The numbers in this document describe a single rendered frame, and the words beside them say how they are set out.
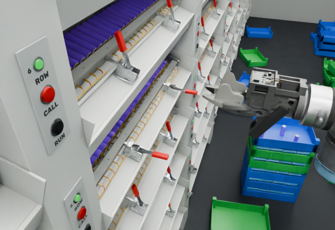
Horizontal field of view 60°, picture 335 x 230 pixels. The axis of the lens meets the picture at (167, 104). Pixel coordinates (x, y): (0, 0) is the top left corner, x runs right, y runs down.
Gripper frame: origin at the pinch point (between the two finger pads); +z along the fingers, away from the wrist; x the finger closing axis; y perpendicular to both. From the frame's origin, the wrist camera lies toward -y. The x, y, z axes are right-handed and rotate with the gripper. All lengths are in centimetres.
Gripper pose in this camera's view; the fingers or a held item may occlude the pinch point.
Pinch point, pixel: (209, 94)
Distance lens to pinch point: 69.5
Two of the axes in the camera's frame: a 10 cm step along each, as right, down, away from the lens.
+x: -3.3, 5.5, -7.7
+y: 0.1, -8.2, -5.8
